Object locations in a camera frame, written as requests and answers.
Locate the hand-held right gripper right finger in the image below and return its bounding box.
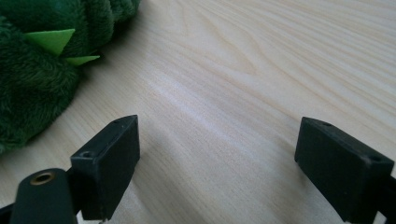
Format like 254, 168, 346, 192
293, 116, 396, 224

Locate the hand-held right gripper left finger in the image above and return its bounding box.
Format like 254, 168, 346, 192
69, 114, 141, 222

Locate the green plush dinosaur costume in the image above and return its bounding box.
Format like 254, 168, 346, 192
0, 0, 143, 155

